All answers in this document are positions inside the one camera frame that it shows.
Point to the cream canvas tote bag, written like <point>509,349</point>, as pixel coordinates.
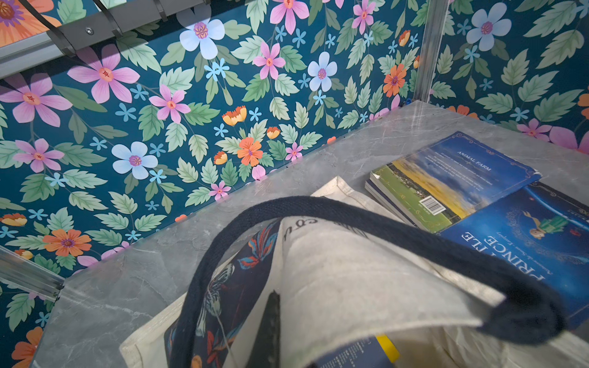
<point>293,279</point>

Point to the blue green Animal Farm book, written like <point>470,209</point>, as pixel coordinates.
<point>445,182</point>

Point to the navy book white text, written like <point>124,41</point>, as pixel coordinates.
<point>365,353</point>

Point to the yellow spine book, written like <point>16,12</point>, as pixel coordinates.
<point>388,348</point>

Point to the blue green spine book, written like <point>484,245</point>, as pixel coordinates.
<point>541,232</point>

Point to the metal hook rail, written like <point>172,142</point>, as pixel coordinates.
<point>36,32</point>

